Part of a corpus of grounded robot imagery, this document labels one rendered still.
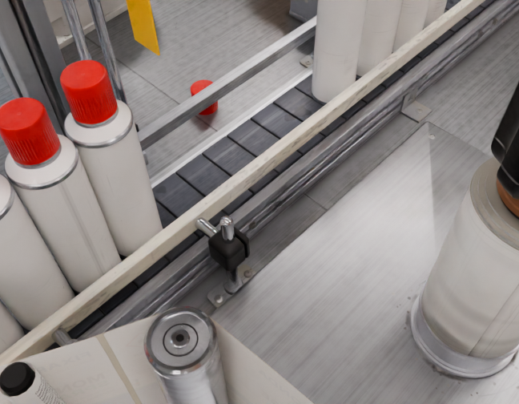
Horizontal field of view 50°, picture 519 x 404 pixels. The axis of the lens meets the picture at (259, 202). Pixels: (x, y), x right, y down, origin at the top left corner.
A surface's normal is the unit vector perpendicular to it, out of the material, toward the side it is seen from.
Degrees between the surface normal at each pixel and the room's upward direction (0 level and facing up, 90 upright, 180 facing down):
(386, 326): 0
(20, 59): 90
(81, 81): 2
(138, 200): 90
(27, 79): 90
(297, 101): 0
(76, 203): 90
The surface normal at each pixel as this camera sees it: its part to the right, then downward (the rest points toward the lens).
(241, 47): -0.02, -0.62
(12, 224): 0.90, 0.33
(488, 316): -0.45, 0.71
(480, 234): -0.91, 0.35
